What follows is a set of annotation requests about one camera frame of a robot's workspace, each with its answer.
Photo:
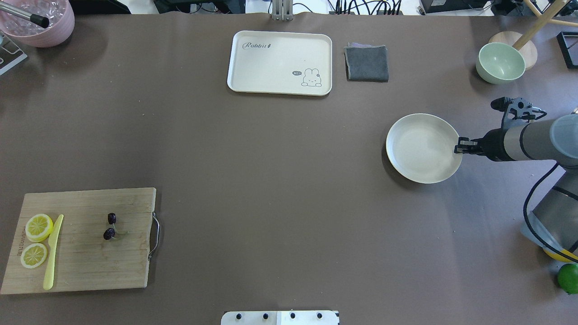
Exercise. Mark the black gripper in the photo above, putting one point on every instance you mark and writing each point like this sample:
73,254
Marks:
493,145

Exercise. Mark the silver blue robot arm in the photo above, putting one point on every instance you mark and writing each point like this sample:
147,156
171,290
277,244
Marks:
552,223

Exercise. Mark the cream rabbit tray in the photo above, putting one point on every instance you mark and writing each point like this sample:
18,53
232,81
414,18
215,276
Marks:
280,63

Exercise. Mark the cream round plate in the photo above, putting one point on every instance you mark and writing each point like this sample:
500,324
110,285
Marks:
421,148

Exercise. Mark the mint green bowl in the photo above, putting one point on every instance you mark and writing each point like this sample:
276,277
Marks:
499,63

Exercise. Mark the yellow lemon near lime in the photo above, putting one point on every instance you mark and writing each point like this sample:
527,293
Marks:
559,257

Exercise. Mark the grey folded cloth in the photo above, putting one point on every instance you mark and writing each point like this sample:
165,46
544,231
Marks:
366,63

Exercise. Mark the wooden cup stand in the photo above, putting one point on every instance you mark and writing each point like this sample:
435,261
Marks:
523,42

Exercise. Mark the green lime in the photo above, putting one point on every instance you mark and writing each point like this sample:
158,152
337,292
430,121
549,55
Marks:
568,278

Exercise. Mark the wooden cutting board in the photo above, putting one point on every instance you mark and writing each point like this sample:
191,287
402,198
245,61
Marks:
84,260

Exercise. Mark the pink ice bowl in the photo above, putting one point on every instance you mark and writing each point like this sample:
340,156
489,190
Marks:
38,23

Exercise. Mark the lemon slice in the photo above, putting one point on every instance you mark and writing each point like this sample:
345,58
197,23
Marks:
34,255
38,228

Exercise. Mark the yellow plastic knife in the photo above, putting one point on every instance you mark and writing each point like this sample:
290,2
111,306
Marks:
48,280

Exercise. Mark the aluminium frame post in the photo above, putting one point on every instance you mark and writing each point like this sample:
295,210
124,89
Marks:
282,10

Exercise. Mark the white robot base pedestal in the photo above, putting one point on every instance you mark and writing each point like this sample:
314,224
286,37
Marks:
298,317

